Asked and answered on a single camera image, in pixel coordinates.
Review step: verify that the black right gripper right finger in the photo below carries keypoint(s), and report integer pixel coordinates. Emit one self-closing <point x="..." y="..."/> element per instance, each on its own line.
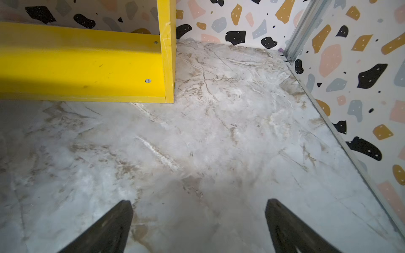
<point x="292" y="235"/>

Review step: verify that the yellow pink blue shelf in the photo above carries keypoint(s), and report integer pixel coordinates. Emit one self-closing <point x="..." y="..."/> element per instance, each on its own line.
<point x="101" y="51"/>

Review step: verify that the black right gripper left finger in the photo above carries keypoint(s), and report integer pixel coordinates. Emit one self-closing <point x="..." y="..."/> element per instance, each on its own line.
<point x="109" y="234"/>

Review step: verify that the aluminium corner frame post right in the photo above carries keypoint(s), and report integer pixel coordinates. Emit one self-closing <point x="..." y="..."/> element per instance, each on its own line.
<point x="314" y="11"/>

